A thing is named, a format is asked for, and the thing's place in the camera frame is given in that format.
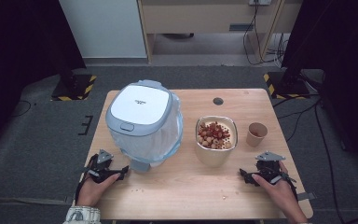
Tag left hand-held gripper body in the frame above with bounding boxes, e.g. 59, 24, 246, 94
82, 148, 122, 184

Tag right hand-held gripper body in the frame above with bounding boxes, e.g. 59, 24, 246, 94
255, 150, 296, 185

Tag brown paper cup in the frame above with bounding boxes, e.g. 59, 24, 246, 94
245, 121, 269, 147

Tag translucent plastic trash bag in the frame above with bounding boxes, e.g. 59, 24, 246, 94
110, 91, 185, 165

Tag steel bowl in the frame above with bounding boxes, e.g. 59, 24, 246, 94
194, 115, 239, 168

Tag white blue pedal trash can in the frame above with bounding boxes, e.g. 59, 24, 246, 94
105, 79, 185, 173

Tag person's right hand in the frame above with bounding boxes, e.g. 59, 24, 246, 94
251, 161, 302, 213

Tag person's left hand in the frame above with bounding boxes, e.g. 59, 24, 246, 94
76, 173, 121, 208

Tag pile of nuts and dates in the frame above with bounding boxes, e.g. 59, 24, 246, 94
198, 120, 233, 149

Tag black stand with striped base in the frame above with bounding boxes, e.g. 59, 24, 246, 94
50, 60, 97, 102
263, 66, 311, 100

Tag black curtain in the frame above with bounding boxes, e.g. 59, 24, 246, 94
281, 0, 358, 175
0, 0, 87, 160

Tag white panel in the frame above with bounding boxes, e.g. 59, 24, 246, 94
59, 0, 147, 59

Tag wooden desk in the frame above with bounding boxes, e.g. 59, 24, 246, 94
136, 0, 302, 64

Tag white power strip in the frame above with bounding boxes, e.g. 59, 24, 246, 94
249, 0, 272, 7

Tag black left gripper strap cable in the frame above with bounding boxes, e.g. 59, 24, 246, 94
74, 174, 91, 204

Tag black gripper strap cable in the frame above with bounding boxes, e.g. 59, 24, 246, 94
74, 174, 91, 204
287, 177, 299, 202

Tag black right gripper strap cable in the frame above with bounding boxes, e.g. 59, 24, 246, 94
287, 177, 299, 202

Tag black floor cables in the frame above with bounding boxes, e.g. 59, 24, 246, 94
273, 92, 358, 224

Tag thin black floor cable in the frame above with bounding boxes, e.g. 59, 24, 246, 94
10, 100, 33, 119

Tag black hanging cables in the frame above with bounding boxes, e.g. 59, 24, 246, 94
242, 0, 288, 67

